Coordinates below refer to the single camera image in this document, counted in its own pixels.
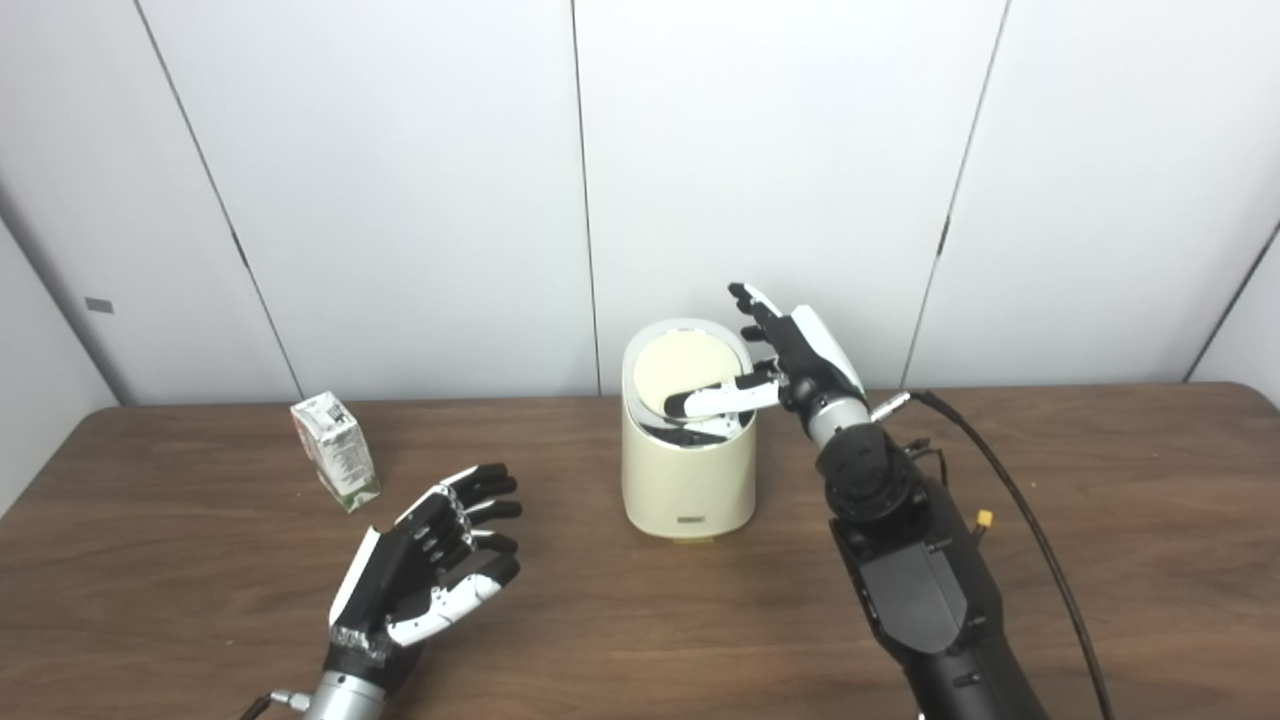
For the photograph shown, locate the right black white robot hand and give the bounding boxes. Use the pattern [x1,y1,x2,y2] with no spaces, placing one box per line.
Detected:
[664,282,869,423]

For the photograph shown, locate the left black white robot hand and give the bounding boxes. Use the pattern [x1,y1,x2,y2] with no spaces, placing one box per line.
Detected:
[326,463,523,696]

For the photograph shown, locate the small white green milk carton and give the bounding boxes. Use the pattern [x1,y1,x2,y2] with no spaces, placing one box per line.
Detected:
[290,391,382,513]

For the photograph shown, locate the cream round bin lid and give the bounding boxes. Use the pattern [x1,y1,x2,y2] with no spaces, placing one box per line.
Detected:
[632,330,746,421]

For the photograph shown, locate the cream-colored bin body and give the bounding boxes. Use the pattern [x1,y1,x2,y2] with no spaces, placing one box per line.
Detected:
[620,318,758,542]

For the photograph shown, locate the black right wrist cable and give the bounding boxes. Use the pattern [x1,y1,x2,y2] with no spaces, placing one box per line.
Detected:
[868,390,1116,720]

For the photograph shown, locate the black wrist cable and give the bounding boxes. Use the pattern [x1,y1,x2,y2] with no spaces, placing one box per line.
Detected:
[868,390,1116,720]
[238,690,311,720]

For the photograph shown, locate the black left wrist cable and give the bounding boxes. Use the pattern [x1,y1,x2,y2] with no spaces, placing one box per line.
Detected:
[238,690,311,720]

